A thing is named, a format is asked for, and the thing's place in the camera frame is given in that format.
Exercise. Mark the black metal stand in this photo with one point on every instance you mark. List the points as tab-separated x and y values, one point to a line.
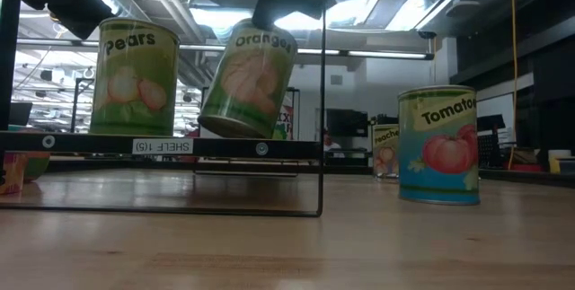
73	110

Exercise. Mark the whiteboard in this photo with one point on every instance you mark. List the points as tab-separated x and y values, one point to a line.
496	106

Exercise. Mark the multicoloured labelled can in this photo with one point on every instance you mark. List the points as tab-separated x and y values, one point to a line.
37	164

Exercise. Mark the black ceiling camera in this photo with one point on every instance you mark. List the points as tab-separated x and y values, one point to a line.
427	35

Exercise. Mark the wooden shelf with black frame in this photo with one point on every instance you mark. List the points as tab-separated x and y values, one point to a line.
224	147

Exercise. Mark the white tube light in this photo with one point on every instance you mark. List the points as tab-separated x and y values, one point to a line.
382	54

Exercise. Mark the colourful printed sign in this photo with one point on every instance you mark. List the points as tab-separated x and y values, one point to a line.
285	121

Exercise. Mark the black rack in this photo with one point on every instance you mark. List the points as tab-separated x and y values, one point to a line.
489	151

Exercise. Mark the red tray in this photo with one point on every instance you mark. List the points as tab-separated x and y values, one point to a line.
525	167

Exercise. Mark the white shelf label sticker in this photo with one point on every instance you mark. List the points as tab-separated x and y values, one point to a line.
161	146

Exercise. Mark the black monitor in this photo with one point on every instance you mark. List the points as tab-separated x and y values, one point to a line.
347	123

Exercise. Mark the blue container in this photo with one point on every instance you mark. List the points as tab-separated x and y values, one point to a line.
568	166

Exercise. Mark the yellow white container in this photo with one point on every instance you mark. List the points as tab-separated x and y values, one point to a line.
556	155

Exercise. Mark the black aluminium table frame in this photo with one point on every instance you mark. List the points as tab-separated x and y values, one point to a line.
346	169

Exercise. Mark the green pears can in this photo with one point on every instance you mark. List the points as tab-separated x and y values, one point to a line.
135	79

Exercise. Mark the green oranges can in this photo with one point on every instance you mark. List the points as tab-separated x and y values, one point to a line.
247	88

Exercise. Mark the blue tomatoes can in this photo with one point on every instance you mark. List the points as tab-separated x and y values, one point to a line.
438	146

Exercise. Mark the peaches can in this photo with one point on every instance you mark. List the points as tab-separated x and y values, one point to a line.
385	151

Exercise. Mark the orange yellow labelled can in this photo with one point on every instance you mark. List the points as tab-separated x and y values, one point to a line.
11	173

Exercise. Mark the person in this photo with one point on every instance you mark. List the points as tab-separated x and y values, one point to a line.
331	141

